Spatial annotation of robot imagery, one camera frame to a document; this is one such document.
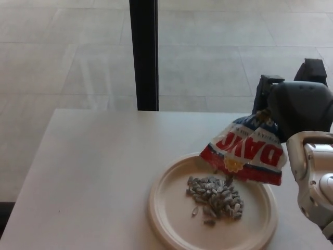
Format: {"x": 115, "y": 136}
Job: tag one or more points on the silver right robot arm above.
{"x": 312, "y": 161}

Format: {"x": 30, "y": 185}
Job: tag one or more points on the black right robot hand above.
{"x": 301, "y": 106}

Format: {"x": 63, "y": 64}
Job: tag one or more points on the black vertical window post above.
{"x": 145, "y": 57}

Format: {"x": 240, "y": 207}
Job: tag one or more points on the pile of grey sunflower seeds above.
{"x": 216, "y": 200}

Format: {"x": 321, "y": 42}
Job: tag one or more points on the red white blue seed bag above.
{"x": 247, "y": 145}

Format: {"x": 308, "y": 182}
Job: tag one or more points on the round cream disposable plate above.
{"x": 171, "y": 216}

